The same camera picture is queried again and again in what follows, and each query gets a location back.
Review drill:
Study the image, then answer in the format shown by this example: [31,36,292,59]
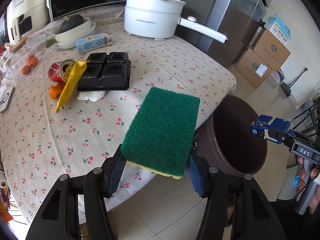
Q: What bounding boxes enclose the brown plastic trash bin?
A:
[194,95,267,177]

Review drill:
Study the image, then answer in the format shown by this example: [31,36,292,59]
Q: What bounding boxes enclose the cardboard box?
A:
[252,28,291,72]
[235,48,272,89]

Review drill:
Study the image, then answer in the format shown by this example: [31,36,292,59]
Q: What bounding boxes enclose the yellow green sponge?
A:
[120,87,200,179]

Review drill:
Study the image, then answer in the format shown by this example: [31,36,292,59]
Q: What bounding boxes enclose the grey refrigerator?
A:
[175,0,272,67]

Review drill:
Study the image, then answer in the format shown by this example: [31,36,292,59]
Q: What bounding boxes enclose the lower cardboard box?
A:
[235,48,272,89]

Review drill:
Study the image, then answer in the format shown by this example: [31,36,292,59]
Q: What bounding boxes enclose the cherry print tablecloth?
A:
[1,4,236,222]

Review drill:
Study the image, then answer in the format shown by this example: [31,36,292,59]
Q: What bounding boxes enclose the person right hand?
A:
[295,157,319,215]

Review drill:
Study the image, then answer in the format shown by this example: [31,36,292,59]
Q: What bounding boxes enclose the red crushed drink can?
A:
[48,59,75,83]

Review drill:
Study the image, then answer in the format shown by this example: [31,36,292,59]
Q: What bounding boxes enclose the small orange fruit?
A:
[21,64,32,75]
[27,54,35,62]
[29,57,39,67]

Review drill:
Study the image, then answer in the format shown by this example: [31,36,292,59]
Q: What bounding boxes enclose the white stacked bowls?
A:
[54,17,97,50]

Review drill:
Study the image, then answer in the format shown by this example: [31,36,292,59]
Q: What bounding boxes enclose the white tissue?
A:
[77,90,106,102]

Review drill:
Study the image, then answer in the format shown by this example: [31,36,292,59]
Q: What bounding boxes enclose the small blue carton box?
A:
[249,115,291,139]

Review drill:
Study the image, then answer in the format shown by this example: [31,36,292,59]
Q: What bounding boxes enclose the black plastic food tray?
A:
[77,52,131,92]

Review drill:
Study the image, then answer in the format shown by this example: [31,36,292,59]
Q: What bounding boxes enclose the white electric cooking pot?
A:
[124,0,228,43]

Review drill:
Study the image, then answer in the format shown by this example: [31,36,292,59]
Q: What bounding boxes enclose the light blue printed box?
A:
[264,14,291,45]

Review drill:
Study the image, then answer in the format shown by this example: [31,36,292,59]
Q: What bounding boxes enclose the light blue milk carton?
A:
[75,32,113,54]

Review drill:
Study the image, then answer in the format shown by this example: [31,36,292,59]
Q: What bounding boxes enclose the upper cardboard box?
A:
[252,28,291,72]

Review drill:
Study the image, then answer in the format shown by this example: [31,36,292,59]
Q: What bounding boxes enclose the yellow snack wrapper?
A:
[54,61,88,113]

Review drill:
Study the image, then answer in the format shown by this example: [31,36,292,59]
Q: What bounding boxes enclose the white air fryer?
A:
[7,0,50,43]

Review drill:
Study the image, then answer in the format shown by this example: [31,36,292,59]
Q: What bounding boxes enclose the dark green squash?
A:
[60,15,85,33]

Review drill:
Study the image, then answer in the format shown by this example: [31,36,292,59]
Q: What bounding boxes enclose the white kitchen scale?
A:
[0,87,15,113]

